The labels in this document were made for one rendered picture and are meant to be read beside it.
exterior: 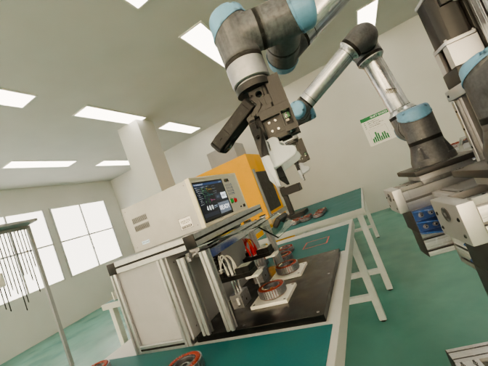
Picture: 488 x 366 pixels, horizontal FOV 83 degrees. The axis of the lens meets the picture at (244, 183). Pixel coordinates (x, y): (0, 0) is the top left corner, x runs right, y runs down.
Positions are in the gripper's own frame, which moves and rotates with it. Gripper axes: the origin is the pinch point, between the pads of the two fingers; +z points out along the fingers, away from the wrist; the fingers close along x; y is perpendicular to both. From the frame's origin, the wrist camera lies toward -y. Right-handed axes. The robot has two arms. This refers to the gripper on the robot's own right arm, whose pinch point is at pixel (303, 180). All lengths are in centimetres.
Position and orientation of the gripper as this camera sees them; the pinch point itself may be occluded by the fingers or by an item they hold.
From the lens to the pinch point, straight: 141.5
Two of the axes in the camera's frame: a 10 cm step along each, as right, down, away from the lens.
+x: 2.5, -0.2, 9.7
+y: 9.0, -3.6, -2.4
